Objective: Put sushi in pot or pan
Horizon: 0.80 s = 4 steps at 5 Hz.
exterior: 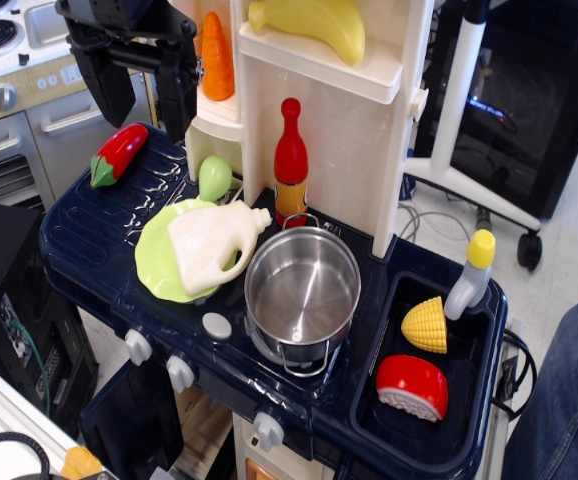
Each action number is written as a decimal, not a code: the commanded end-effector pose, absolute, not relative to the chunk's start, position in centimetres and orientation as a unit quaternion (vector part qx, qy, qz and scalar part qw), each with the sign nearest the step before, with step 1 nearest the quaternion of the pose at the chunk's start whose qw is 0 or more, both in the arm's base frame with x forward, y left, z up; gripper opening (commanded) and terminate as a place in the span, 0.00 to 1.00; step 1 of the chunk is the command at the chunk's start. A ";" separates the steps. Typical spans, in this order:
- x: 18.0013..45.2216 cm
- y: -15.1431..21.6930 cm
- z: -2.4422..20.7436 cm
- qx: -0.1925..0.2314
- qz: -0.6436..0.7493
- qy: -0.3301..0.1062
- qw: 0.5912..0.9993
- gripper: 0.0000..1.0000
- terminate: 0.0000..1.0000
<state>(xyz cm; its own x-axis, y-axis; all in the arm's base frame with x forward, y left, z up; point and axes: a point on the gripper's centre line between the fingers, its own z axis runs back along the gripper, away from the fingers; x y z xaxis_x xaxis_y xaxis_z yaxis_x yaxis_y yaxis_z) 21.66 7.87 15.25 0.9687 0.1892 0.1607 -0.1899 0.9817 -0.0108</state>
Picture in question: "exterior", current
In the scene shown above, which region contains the grey stove knob right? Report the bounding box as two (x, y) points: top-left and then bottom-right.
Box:
(253, 412), (285, 453)

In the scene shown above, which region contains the black monitor screen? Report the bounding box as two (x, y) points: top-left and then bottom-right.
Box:
(413, 0), (578, 220)

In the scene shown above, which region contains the white toy detergent jug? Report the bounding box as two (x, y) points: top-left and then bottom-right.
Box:
(167, 201), (272, 296)

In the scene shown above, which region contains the green toy pear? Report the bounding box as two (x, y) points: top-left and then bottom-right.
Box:
(198, 155), (233, 201)

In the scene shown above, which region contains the grey stove knob left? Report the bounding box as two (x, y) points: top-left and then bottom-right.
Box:
(124, 329), (153, 366)

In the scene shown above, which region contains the black power cable right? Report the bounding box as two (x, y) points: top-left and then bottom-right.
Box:
(491, 329), (539, 416)

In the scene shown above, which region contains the blue jeans leg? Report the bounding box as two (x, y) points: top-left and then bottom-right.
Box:
(501, 304), (578, 479)

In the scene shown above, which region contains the grey and wood toy kitchen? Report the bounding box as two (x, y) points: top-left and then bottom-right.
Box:
(0, 0), (170, 211)

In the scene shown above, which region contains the yellow toy banana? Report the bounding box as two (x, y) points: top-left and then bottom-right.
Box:
(248, 0), (366, 65)

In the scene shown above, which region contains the yellow toy corn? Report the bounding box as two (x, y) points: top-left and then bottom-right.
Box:
(401, 296), (448, 354)

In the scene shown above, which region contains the grey round button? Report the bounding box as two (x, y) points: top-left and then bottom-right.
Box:
(202, 312), (233, 341)

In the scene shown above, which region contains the light green toy plate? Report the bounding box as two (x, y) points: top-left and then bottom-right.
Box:
(134, 199), (240, 303)

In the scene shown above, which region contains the red toy ketchup bottle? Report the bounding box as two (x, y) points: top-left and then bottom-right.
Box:
(274, 98), (309, 229)

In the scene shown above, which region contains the green cable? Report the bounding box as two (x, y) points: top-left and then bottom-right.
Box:
(9, 319), (52, 417)

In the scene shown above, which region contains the black computer case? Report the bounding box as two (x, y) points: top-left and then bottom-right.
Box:
(0, 205), (98, 438)

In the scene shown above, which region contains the grey stove knob middle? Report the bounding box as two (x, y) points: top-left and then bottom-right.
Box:
(166, 355), (196, 393)

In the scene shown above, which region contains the black braided cable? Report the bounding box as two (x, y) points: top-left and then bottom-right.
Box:
(0, 431), (53, 480)

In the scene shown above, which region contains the grey faucet with yellow cap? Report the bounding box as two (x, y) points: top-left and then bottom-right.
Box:
(444, 229), (496, 320)

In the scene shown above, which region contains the navy blue toy kitchen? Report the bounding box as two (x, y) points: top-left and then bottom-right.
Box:
(40, 129), (507, 479)

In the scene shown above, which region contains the yellow object at bottom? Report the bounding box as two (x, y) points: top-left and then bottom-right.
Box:
(60, 446), (103, 480)

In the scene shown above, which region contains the orange toy carrot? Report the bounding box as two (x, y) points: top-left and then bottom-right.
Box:
(202, 11), (235, 101)

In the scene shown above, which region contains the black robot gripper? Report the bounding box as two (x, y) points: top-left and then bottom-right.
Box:
(55, 1), (199, 144)

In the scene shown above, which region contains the cream toy kitchen shelf tower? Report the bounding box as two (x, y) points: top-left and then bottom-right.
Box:
(177, 1), (433, 258)

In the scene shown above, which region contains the white wheeled stand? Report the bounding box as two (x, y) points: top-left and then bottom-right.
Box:
(401, 0), (544, 271)

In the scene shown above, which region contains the red toy chili pepper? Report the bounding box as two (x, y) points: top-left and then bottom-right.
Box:
(90, 123), (149, 188)

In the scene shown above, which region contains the stainless steel pot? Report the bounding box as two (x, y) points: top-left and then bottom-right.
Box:
(244, 213), (361, 378)

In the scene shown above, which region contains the grey stove knob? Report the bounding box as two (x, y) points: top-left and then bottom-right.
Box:
(124, 329), (153, 366)
(253, 412), (285, 453)
(166, 355), (196, 393)

